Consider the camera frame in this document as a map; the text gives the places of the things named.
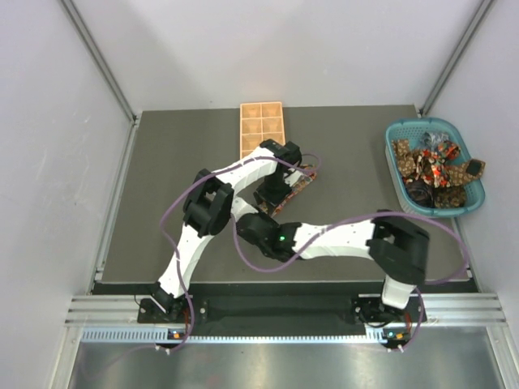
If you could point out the red floral tie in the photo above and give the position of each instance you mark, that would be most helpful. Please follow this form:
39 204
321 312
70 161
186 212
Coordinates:
432 165

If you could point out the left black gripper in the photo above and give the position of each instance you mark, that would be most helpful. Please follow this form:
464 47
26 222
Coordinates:
272 199

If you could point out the grey slotted cable duct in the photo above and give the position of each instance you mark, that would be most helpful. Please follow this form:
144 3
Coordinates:
167 335

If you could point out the wooden eight-compartment box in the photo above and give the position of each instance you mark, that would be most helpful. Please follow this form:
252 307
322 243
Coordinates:
260 121

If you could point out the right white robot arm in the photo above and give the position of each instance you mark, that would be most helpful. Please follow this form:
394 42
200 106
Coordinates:
396 245

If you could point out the blue grey tie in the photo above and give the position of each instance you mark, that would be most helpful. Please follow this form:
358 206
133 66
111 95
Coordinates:
431 139

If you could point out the dark rolled tie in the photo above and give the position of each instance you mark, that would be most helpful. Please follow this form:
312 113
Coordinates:
420 193

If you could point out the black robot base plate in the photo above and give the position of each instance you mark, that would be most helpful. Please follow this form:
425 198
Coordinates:
281 309

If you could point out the teal plastic basket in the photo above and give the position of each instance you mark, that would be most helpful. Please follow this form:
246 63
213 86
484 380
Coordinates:
412 129

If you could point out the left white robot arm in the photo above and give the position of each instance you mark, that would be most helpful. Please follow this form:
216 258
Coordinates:
212 200

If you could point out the colourful banana print tie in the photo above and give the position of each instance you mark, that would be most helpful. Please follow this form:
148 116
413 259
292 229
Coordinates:
298 188

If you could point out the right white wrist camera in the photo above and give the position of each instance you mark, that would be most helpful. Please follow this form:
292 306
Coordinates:
241 207

